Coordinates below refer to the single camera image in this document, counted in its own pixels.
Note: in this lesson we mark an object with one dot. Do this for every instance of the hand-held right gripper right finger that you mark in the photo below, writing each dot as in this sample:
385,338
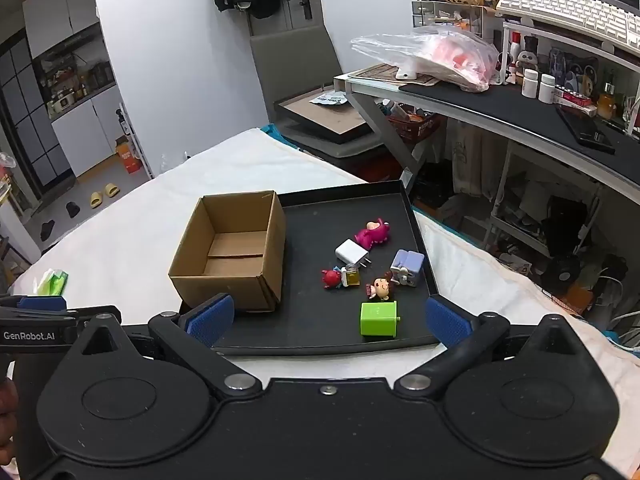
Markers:
448,327

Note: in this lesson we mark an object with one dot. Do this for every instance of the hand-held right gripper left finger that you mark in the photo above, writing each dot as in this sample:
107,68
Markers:
210,321

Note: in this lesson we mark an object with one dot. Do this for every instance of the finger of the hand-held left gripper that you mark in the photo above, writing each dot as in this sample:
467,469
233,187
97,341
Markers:
42,303
55,315

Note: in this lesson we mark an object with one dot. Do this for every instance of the green cube box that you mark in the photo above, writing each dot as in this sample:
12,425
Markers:
377,319

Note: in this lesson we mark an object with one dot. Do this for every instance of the lavender toy sofa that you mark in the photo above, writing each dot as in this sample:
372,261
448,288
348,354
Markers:
410,262

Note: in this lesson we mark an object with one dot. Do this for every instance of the brown-haired doll figurine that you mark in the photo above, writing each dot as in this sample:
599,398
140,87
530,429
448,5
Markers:
381,287

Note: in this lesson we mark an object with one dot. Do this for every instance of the brown cardboard box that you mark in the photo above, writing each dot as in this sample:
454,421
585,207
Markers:
225,220

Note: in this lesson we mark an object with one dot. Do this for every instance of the small yellow bottle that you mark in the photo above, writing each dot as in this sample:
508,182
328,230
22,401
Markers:
352,276

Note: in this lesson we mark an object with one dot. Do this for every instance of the white charger plug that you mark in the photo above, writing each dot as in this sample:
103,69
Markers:
350,251

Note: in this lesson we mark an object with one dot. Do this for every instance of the red figurine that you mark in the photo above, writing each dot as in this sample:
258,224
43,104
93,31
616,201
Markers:
331,278

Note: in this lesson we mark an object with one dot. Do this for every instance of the black tray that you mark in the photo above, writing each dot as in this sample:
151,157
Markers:
310,220

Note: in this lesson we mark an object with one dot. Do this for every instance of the person's left hand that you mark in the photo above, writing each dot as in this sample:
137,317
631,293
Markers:
6,410

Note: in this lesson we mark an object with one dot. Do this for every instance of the green tissue pack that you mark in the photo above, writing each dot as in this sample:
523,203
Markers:
52,284

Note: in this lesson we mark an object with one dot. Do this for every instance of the black slipper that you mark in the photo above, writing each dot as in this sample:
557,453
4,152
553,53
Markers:
73,210
48,230

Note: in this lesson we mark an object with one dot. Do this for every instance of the yellow slipper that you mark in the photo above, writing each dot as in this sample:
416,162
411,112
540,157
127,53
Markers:
96,199
111,190

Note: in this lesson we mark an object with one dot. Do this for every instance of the pink dinosaur figurine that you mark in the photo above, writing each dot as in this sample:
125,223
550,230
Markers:
372,235

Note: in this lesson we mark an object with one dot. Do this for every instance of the black bag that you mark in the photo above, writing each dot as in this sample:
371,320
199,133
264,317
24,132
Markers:
565,225

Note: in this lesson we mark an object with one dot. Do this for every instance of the white storage rack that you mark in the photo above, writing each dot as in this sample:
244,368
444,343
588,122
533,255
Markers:
505,180

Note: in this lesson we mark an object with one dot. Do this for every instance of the white tote bag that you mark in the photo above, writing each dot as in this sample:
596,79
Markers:
472,160

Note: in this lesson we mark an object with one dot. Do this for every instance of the orange carton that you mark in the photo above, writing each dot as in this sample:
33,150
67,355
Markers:
129,156

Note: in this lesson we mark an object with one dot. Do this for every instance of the white cabinet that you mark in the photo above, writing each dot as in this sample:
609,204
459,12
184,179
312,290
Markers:
85,130

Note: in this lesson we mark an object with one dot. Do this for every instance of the red plastic basket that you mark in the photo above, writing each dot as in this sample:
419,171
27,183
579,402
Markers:
415,127

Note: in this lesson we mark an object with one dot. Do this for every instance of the grey desk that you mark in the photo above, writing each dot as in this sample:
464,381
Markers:
380,110

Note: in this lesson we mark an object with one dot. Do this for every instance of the black desk mat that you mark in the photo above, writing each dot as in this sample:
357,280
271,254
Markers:
500,105

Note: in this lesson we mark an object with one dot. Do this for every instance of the black phone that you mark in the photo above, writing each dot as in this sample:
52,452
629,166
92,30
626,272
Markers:
585,130

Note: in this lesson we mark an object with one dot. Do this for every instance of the white printed packet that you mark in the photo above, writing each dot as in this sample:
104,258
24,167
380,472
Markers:
327,99

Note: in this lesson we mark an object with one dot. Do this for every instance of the white pill bottle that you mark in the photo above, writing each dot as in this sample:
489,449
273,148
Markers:
530,84
547,90

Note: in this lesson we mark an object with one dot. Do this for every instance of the clear plastic bag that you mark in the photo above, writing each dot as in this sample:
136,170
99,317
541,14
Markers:
450,55

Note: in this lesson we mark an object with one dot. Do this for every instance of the grey chair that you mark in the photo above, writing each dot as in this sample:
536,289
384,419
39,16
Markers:
295,60

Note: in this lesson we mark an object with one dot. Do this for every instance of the amber perfume bottle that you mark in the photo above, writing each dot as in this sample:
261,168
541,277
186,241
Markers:
607,97

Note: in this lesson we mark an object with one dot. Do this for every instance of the panda figurine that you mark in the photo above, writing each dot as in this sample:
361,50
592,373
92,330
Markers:
527,56

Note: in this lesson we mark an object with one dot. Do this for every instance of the clear drawer organizer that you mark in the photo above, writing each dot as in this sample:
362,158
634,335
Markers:
450,17

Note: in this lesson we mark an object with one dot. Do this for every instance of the white desk shelf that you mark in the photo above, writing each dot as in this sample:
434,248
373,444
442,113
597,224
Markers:
570,37

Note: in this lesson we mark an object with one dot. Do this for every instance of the white keyboard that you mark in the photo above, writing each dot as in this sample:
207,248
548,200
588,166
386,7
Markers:
560,7

